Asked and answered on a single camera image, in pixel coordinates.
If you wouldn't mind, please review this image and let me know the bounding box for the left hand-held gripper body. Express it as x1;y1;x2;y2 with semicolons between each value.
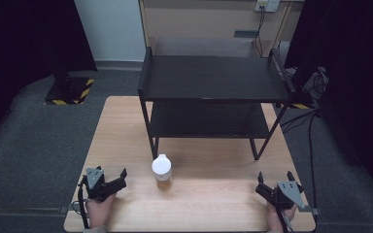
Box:
82;167;127;203

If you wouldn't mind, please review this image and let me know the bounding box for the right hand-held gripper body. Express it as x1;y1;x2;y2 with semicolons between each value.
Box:
254;180;306;210

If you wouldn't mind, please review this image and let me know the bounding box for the person's left hand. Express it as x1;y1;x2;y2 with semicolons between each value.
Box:
85;193;118;229

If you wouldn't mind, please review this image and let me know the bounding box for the person's right hand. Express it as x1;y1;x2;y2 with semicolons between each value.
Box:
266;202;298;233

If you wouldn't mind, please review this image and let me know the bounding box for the clear bottle with white lid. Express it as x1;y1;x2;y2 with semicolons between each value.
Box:
151;153;174;191

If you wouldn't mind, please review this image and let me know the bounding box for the black stand with striped base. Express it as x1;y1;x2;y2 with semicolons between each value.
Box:
44;64;96;107

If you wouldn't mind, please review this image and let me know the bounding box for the black two-tier shelf rack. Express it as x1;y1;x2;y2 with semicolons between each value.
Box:
137;46;297;161

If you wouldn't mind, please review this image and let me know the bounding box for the black curtain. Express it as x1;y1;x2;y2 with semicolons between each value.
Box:
284;0;373;204
0;0;98;150

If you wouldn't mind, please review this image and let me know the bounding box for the light wooden cabinet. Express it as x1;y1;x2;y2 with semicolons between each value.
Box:
138;0;306;60

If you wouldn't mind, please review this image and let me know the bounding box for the right hand-held gripper cable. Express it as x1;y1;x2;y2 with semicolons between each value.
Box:
275;207;291;233

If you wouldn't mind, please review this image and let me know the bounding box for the black floor cable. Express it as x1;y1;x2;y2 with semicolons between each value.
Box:
280;108;322;210

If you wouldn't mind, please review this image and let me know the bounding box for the black power cable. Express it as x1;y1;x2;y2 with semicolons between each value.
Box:
254;5;267;58

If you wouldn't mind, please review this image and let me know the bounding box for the white wall power outlet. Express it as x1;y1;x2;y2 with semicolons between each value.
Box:
254;0;282;14

